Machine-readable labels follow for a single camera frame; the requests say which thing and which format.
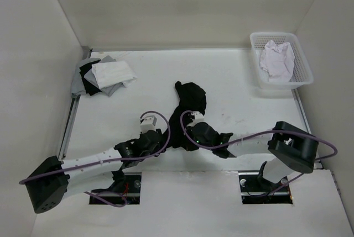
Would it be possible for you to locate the black tank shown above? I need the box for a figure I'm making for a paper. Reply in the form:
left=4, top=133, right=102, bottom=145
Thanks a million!
left=79, top=59, right=101, bottom=96
left=167, top=81, right=207, bottom=151

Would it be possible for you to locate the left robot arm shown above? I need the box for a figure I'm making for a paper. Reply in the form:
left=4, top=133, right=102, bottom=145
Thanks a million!
left=20, top=129, right=170, bottom=214

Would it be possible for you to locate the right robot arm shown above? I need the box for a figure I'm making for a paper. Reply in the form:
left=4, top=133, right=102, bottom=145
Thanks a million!
left=185, top=121, right=319, bottom=191

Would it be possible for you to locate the folded black tank top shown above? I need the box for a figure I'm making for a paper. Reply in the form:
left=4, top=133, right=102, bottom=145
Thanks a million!
left=79, top=59, right=101, bottom=96

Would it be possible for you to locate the folded white tank top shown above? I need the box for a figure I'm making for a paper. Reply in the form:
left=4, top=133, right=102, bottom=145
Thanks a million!
left=91, top=61, right=137, bottom=89

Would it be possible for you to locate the folded grey tank top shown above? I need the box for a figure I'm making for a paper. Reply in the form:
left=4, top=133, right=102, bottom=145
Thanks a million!
left=85, top=71, right=122, bottom=97

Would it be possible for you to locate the bottom grey tank top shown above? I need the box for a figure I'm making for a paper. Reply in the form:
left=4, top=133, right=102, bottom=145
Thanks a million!
left=71, top=58, right=98, bottom=98

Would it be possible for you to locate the white tank top in basket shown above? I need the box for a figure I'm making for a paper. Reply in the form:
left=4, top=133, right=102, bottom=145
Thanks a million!
left=259, top=40, right=295, bottom=83

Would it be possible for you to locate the white plastic basket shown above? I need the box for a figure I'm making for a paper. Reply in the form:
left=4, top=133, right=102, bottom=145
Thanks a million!
left=249, top=32, right=314, bottom=90

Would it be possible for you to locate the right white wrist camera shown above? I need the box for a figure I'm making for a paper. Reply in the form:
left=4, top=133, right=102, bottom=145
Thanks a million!
left=187, top=111, right=204, bottom=127

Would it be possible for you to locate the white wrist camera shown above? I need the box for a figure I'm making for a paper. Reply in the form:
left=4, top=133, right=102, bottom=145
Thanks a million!
left=140, top=115, right=157, bottom=134
left=187, top=111, right=204, bottom=127

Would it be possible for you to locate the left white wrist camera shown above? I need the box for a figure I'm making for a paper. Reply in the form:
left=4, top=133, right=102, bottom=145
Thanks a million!
left=140, top=115, right=157, bottom=134

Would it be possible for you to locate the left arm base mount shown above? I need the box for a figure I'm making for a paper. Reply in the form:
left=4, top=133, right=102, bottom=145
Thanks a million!
left=88, top=170, right=142, bottom=206

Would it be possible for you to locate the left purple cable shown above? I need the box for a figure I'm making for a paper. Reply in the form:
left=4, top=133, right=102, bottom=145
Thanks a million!
left=19, top=110, right=171, bottom=208

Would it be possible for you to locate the purple cable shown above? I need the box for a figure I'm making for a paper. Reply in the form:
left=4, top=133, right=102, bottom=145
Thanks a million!
left=19, top=110, right=171, bottom=208
left=180, top=110, right=338, bottom=196

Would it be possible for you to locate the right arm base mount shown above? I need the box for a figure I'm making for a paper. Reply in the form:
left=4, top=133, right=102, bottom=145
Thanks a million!
left=238, top=161, right=293, bottom=204

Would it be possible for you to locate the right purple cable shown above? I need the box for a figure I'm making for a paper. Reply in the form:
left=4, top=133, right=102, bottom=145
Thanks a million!
left=180, top=110, right=338, bottom=196

